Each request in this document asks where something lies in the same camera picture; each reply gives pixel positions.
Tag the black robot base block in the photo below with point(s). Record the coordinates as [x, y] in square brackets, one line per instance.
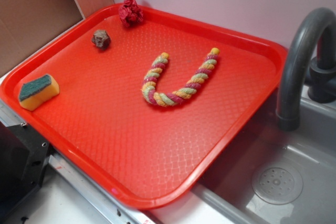
[24, 155]

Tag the brown grey rock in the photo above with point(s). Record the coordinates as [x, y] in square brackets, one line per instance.
[101, 39]

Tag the red plastic tray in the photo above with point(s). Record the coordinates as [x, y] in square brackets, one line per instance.
[146, 156]

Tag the crumpled red paper ball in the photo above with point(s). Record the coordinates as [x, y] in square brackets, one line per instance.
[130, 13]

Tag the grey plastic sink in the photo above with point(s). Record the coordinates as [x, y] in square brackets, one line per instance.
[310, 150]

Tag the yellow green sponge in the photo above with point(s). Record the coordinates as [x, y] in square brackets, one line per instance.
[34, 93]

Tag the round sink drain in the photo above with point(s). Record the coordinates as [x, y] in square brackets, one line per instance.
[277, 185]

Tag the grey curved faucet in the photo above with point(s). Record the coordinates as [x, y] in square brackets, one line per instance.
[310, 61]

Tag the brown cardboard panel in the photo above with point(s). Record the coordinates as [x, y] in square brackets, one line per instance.
[29, 25]

